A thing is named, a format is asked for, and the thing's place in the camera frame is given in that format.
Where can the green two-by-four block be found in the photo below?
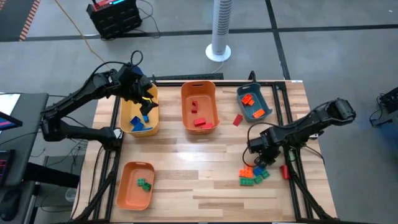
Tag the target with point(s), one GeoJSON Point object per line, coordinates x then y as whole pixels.
{"type": "Point", "coordinates": [246, 182]}

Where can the blue two-by-four block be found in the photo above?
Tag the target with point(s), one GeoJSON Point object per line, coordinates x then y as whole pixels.
{"type": "Point", "coordinates": [148, 128]}

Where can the black computer mouse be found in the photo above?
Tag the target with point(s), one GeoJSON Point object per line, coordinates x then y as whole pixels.
{"type": "Point", "coordinates": [9, 203]}

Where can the flat red block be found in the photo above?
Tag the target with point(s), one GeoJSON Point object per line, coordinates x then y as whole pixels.
{"type": "Point", "coordinates": [237, 120]}

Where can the dark teal plastic bin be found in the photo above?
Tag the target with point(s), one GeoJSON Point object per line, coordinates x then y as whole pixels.
{"type": "Point", "coordinates": [261, 96]}

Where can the white perforated tower fan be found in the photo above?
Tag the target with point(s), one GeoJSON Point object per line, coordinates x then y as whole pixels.
{"type": "Point", "coordinates": [221, 28]}

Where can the blue rectangular block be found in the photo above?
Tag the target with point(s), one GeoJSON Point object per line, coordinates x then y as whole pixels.
{"type": "Point", "coordinates": [258, 171]}
{"type": "Point", "coordinates": [138, 127]}

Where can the black desk base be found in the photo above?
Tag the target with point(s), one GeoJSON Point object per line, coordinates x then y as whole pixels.
{"type": "Point", "coordinates": [53, 175]}

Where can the large blue square plate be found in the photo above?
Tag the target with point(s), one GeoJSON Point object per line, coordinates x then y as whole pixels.
{"type": "Point", "coordinates": [135, 120]}

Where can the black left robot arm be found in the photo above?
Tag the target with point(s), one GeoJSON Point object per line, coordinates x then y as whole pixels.
{"type": "Point", "coordinates": [77, 95]}

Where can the grey desk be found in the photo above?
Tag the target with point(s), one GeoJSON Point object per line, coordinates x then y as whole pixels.
{"type": "Point", "coordinates": [28, 146]}

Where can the red device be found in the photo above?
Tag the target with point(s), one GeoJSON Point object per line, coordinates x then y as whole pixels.
{"type": "Point", "coordinates": [104, 4]}

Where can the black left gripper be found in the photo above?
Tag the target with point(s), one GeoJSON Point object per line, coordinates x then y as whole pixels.
{"type": "Point", "coordinates": [133, 84]}

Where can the clear plastic cup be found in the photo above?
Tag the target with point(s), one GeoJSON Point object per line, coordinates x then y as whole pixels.
{"type": "Point", "coordinates": [71, 195]}

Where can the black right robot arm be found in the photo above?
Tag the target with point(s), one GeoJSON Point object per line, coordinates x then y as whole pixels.
{"type": "Point", "coordinates": [311, 123]}

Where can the white paper sheet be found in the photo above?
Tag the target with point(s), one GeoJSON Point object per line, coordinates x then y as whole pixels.
{"type": "Point", "coordinates": [7, 104]}

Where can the small blue square block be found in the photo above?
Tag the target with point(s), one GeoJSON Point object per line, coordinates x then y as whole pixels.
{"type": "Point", "coordinates": [145, 118]}

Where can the red arch block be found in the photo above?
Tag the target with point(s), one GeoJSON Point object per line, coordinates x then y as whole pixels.
{"type": "Point", "coordinates": [194, 107]}

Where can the red plastic piece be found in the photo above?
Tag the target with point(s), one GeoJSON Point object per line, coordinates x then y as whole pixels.
{"type": "Point", "coordinates": [285, 172]}

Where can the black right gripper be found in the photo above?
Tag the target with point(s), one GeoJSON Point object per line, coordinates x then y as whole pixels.
{"type": "Point", "coordinates": [265, 146]}

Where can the black floor equipment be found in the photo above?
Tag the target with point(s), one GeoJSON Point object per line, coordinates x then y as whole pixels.
{"type": "Point", "coordinates": [388, 102]}

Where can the dark tablet screen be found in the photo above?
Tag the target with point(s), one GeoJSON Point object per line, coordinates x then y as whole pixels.
{"type": "Point", "coordinates": [7, 123]}

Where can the orange plastic bin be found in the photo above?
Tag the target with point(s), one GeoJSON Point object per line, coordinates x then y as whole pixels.
{"type": "Point", "coordinates": [135, 199]}
{"type": "Point", "coordinates": [205, 96]}

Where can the red rectangular block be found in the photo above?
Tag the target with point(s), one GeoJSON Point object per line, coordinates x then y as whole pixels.
{"type": "Point", "coordinates": [199, 122]}
{"type": "Point", "coordinates": [207, 126]}

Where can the black equipment case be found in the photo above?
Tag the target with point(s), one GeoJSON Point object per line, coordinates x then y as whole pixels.
{"type": "Point", "coordinates": [118, 20]}

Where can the black keyboard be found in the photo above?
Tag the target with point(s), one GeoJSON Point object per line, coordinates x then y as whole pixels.
{"type": "Point", "coordinates": [4, 168]}

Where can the black mat with orange edge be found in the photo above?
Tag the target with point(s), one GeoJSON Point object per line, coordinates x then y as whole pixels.
{"type": "Point", "coordinates": [15, 18]}

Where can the yellow plastic bin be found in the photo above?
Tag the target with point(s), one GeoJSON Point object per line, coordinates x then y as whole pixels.
{"type": "Point", "coordinates": [129, 112]}

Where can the black power strip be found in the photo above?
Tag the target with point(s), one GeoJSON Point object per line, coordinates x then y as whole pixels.
{"type": "Point", "coordinates": [192, 76]}

